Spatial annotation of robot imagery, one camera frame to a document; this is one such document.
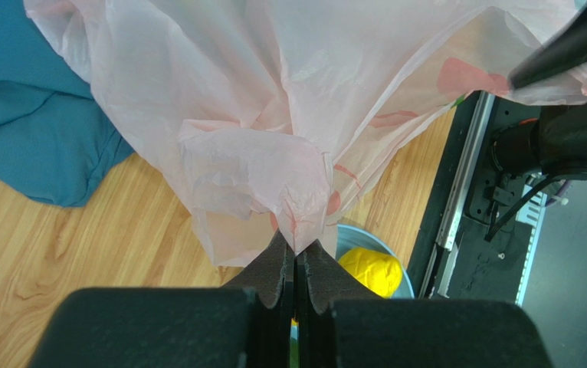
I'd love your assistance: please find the aluminium frame rail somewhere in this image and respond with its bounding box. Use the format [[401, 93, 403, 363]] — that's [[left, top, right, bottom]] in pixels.
[[418, 90, 549, 307]]

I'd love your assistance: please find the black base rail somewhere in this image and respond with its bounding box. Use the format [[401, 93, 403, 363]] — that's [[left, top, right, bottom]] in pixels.
[[405, 90, 549, 307]]

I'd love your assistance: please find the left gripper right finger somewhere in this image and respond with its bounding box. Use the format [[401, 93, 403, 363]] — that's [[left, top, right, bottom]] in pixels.
[[296, 243, 552, 367]]

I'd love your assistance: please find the yellow fake lemon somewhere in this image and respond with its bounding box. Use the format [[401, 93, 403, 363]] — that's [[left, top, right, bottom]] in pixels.
[[338, 247, 403, 298]]

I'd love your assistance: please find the blue plate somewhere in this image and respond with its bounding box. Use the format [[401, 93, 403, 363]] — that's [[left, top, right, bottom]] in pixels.
[[289, 225, 415, 367]]

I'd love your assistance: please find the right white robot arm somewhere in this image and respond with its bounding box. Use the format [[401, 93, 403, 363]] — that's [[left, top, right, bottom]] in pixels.
[[490, 6, 587, 180]]

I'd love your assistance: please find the blue cloth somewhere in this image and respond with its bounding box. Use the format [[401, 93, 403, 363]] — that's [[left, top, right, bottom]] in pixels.
[[0, 1, 133, 207]]

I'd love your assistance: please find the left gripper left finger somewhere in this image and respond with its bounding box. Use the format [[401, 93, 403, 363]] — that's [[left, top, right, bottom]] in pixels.
[[29, 233, 294, 367]]

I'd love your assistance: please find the pink plastic bag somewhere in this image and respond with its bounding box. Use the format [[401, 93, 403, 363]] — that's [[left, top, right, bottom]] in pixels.
[[24, 1, 587, 267]]

